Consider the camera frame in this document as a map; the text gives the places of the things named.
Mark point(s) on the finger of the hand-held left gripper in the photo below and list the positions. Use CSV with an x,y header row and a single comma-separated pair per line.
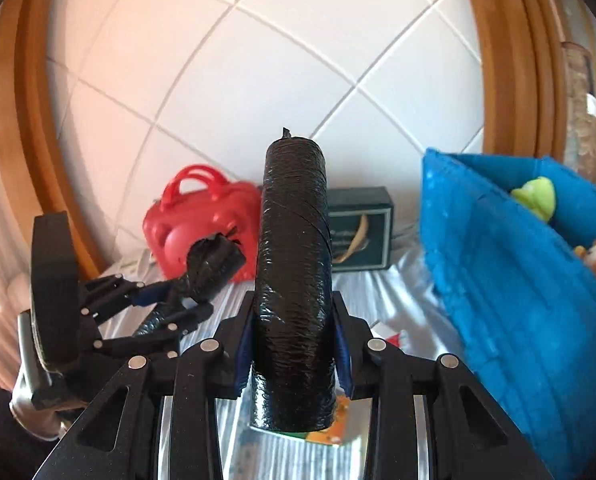
x,y
177,320
122,292

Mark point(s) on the orange snack packet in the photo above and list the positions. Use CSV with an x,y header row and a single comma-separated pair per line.
x,y
328,430

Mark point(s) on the green plush toy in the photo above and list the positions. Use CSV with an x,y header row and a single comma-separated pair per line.
x,y
535,197

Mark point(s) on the printed bed sheet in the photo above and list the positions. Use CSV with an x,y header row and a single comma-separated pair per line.
x,y
403,290

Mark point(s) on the person's left hand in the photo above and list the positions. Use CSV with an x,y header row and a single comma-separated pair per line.
x,y
37,420

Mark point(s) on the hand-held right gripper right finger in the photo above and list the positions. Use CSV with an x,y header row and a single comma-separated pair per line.
x,y
340,355

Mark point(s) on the white padded headboard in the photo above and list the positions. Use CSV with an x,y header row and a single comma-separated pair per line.
x,y
278,60

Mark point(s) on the large black garbage bag roll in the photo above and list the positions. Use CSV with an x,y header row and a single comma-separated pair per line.
x,y
293,260

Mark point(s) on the wooden headboard frame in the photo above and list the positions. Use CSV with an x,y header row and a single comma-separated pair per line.
x,y
32,125
518,60

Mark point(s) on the black gift box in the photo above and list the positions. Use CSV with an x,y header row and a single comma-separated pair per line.
x,y
363,225

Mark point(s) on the blue plastic crate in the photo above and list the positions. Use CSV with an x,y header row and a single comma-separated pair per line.
x,y
503,285

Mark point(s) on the red white packet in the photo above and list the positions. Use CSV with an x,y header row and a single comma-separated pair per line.
x,y
390,335

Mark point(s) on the small black garbage bag roll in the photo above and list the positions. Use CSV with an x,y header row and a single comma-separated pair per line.
x,y
210,265

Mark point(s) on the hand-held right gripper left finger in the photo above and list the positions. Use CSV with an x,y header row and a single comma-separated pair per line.
x,y
243,355

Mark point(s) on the red cat-shaped case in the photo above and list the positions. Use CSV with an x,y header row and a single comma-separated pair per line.
x,y
177,240

